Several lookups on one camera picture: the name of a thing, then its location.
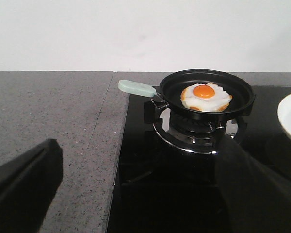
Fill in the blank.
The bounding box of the black frying pan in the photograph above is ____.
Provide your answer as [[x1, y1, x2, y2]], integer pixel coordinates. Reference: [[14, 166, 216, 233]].
[[118, 69, 255, 122]]

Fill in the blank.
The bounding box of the left black burner with grate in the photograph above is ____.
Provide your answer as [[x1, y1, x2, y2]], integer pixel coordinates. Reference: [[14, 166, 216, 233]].
[[144, 100, 247, 154]]

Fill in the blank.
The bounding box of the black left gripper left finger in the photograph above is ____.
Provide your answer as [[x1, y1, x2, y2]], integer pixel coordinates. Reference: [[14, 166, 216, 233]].
[[0, 139, 63, 233]]

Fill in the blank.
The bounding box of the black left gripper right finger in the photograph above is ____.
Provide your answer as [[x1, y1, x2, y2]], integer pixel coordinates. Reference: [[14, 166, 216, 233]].
[[215, 137, 291, 233]]

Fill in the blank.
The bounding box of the fried egg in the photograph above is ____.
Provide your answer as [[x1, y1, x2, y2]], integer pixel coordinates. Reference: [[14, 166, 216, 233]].
[[180, 83, 233, 112]]

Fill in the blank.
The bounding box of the black glass gas stove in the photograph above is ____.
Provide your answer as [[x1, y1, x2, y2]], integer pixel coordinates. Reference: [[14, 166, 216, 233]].
[[107, 86, 291, 233]]

